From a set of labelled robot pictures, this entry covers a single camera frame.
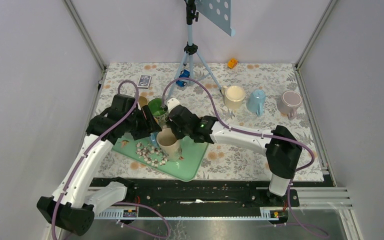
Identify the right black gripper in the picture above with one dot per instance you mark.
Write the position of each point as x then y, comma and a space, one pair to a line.
178, 135

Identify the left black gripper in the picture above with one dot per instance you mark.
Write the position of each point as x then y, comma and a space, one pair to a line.
149, 124

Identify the blue butterfly mug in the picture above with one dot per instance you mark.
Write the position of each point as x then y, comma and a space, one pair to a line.
153, 139

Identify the cream mug green inside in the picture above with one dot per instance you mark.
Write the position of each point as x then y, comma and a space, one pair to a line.
159, 113

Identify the beige mug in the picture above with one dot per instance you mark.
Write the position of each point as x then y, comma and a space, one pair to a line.
142, 101

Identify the seahorse pattern mug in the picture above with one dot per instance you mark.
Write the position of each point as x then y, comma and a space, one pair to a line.
169, 144

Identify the light blue faceted mug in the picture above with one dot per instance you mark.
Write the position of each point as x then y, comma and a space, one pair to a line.
256, 101

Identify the lilac mug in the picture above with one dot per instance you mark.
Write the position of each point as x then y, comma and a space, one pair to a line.
288, 103

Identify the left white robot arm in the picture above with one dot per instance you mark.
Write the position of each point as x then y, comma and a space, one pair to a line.
70, 207

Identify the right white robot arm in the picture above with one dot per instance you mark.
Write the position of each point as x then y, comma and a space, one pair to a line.
280, 148

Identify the cream ribbed mug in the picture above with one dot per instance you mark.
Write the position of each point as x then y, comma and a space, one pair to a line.
233, 96

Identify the green floral tray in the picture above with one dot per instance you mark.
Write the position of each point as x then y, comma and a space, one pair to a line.
145, 152

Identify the playing card deck box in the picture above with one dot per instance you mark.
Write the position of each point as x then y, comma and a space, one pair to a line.
144, 81

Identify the blue tripod stand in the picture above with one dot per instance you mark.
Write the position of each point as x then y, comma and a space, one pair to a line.
192, 49

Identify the floral tablecloth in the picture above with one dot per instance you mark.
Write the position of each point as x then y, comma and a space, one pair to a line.
221, 161

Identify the orange toy block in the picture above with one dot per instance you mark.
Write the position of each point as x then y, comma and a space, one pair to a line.
232, 63

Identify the perforated blue calibration plate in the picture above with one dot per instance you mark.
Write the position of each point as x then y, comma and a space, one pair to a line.
218, 12

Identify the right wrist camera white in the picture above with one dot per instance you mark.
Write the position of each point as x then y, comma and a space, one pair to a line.
172, 103

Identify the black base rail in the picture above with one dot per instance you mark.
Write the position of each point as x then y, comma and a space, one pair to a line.
201, 198

